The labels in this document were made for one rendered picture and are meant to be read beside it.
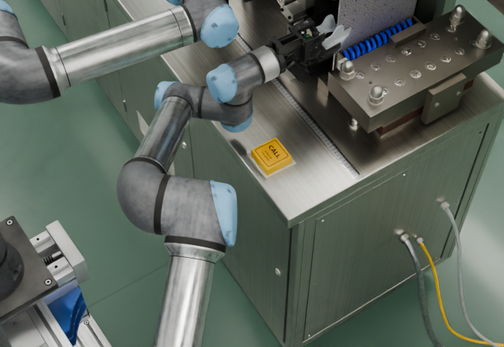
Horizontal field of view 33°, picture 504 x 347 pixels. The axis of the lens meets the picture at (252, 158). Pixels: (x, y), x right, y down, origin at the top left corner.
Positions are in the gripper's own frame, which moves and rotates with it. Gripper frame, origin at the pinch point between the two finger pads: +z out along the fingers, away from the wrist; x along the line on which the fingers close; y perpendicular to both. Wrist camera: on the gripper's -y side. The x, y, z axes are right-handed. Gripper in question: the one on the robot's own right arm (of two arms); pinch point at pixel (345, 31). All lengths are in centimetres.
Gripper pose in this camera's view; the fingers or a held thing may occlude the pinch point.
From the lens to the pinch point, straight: 201.4
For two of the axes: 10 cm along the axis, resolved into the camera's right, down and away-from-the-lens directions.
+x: -5.4, -6.9, 4.9
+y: 0.0, -5.8, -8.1
